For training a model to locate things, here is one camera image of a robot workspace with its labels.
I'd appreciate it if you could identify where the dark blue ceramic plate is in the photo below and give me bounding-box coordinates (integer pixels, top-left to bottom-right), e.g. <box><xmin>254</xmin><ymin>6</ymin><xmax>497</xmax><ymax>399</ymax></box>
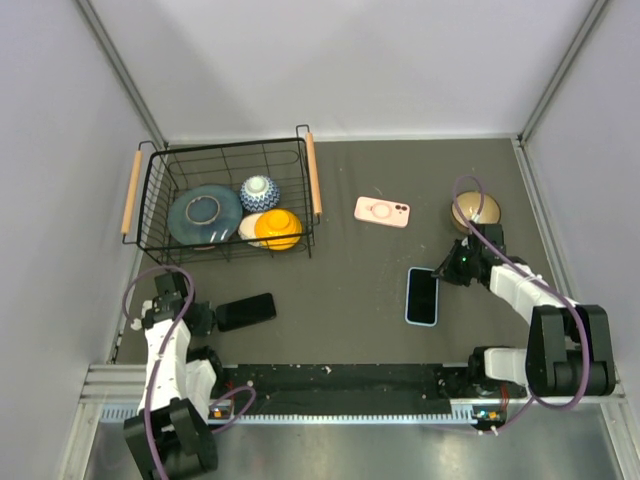
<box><xmin>167</xmin><ymin>184</ymin><xmax>243</xmax><ymax>246</ymax></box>

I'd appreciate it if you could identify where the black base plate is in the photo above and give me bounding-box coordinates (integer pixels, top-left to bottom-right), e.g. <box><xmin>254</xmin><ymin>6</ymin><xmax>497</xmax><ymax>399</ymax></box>
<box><xmin>212</xmin><ymin>364</ymin><xmax>525</xmax><ymax>414</ymax></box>

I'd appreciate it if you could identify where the black wire basket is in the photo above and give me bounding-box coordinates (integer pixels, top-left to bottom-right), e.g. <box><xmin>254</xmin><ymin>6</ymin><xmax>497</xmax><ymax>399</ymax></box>
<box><xmin>120</xmin><ymin>124</ymin><xmax>323</xmax><ymax>265</ymax></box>

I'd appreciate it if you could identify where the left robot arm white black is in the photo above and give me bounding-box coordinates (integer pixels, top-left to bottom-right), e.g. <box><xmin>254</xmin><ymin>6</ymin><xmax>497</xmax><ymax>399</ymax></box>
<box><xmin>124</xmin><ymin>266</ymin><xmax>227</xmax><ymax>479</ymax></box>

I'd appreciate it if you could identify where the wooden basket handle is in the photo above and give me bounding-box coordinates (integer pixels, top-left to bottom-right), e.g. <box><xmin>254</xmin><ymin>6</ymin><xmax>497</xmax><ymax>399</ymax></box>
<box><xmin>120</xmin><ymin>148</ymin><xmax>143</xmax><ymax>237</ymax></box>
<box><xmin>305</xmin><ymin>132</ymin><xmax>323</xmax><ymax>216</ymax></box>

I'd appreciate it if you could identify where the yellow bowl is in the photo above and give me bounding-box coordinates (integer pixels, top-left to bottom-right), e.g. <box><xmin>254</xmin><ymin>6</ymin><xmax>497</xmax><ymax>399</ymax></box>
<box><xmin>254</xmin><ymin>209</ymin><xmax>303</xmax><ymax>251</ymax></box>

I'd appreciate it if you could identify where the gold brown bowl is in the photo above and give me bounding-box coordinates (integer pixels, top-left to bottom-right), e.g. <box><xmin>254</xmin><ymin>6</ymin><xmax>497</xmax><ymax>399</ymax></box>
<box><xmin>451</xmin><ymin>191</ymin><xmax>501</xmax><ymax>235</ymax></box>

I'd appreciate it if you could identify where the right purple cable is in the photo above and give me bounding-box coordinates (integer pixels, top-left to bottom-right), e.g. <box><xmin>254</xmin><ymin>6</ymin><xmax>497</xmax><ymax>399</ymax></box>
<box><xmin>452</xmin><ymin>174</ymin><xmax>592</xmax><ymax>436</ymax></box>

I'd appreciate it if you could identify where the pink phone case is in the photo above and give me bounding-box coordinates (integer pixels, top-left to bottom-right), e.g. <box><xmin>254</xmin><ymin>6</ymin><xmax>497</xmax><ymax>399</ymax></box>
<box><xmin>354</xmin><ymin>196</ymin><xmax>410</xmax><ymax>228</ymax></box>

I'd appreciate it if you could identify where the blue white patterned bowl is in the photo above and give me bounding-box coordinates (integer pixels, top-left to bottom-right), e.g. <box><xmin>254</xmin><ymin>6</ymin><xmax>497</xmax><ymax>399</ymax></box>
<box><xmin>240</xmin><ymin>175</ymin><xmax>281</xmax><ymax>213</ymax></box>

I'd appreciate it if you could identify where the left wooden basket handle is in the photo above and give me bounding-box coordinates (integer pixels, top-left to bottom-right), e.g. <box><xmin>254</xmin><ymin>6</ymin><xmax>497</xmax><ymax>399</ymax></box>
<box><xmin>120</xmin><ymin>148</ymin><xmax>143</xmax><ymax>237</ymax></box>

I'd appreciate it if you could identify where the white slotted cable duct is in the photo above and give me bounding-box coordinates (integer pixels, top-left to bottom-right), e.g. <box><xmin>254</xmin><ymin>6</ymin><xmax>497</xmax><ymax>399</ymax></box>
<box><xmin>99</xmin><ymin>403</ymin><xmax>506</xmax><ymax>426</ymax></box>

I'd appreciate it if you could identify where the purple cable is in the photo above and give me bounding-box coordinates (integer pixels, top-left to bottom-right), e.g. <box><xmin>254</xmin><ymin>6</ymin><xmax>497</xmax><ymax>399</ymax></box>
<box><xmin>452</xmin><ymin>174</ymin><xmax>592</xmax><ymax>436</ymax></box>
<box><xmin>122</xmin><ymin>265</ymin><xmax>257</xmax><ymax>480</ymax></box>

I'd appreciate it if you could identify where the black smartphone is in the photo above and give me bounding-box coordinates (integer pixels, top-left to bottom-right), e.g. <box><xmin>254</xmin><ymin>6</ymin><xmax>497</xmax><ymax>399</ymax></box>
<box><xmin>215</xmin><ymin>293</ymin><xmax>277</xmax><ymax>332</ymax></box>

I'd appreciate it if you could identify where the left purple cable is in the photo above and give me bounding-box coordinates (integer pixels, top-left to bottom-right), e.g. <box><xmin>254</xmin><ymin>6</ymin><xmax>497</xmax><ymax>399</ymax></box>
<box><xmin>122</xmin><ymin>265</ymin><xmax>257</xmax><ymax>480</ymax></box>

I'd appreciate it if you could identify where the right wooden basket handle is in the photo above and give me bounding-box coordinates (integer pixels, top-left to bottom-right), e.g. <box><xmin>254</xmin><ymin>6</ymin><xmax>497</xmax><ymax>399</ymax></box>
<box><xmin>305</xmin><ymin>132</ymin><xmax>323</xmax><ymax>216</ymax></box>

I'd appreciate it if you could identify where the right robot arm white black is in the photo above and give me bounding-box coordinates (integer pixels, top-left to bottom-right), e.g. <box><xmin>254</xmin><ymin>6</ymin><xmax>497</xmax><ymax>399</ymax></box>
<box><xmin>433</xmin><ymin>224</ymin><xmax>616</xmax><ymax>398</ymax></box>

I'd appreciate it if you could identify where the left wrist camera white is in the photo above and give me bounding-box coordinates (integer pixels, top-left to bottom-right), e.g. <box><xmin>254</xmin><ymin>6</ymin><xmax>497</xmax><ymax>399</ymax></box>
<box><xmin>129</xmin><ymin>300</ymin><xmax>153</xmax><ymax>331</ymax></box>

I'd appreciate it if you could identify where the light blue phone case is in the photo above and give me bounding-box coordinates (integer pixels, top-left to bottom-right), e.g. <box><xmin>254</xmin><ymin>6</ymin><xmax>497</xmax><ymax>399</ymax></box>
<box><xmin>403</xmin><ymin>266</ymin><xmax>441</xmax><ymax>328</ymax></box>

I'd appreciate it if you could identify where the cream white bowl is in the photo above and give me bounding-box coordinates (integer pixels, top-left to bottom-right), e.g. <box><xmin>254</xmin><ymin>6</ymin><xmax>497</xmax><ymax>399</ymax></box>
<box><xmin>238</xmin><ymin>213</ymin><xmax>262</xmax><ymax>248</ymax></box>

